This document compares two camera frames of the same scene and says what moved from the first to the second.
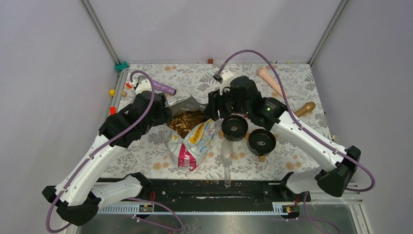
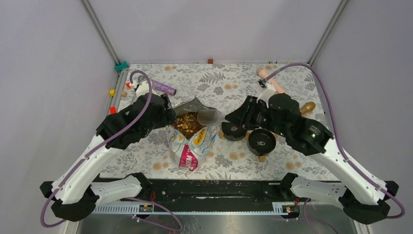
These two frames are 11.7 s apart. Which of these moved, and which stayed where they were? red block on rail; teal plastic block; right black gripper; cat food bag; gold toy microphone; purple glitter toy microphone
Moved: cat food bag; right black gripper
Stayed: purple glitter toy microphone; red block on rail; gold toy microphone; teal plastic block
